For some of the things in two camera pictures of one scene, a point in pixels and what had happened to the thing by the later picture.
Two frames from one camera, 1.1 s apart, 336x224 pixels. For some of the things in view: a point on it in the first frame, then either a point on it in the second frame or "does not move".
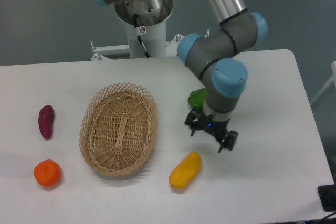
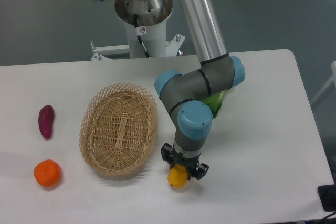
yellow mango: [186, 172] does not move
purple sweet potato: [45, 117] does not move
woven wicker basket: [118, 128] does not move
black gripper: [217, 128] → [193, 169]
